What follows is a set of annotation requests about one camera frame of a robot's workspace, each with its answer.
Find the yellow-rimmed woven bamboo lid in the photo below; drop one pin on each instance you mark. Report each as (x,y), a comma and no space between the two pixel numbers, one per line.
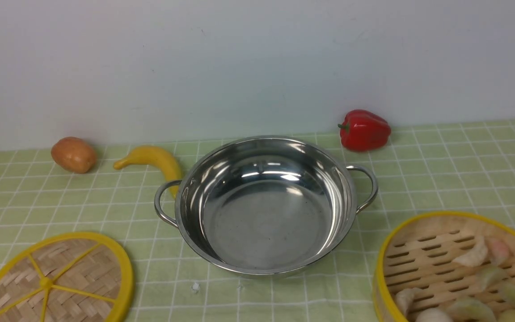
(72,277)

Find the brown potato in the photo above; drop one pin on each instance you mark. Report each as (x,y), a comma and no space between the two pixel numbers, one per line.
(74,154)

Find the yellow banana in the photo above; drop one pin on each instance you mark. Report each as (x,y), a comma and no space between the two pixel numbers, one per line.
(155,156)

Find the yellow-rimmed bamboo steamer basket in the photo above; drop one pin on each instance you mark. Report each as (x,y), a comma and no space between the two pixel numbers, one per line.
(419,254)

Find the green checkered tablecloth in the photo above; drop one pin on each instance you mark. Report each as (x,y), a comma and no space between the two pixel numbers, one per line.
(467,167)

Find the stainless steel two-handled pot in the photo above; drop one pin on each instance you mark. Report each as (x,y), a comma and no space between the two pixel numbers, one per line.
(266,205)

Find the pink dumpling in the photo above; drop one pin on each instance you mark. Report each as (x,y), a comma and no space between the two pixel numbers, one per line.
(499,252)

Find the red bell pepper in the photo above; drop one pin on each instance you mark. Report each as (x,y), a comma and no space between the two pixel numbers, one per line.
(363,131)

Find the white round bun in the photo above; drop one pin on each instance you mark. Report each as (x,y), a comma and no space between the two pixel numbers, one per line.
(433,315)

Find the white dumpling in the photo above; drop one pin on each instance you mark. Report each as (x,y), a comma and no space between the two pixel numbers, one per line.
(475,256)
(405,298)

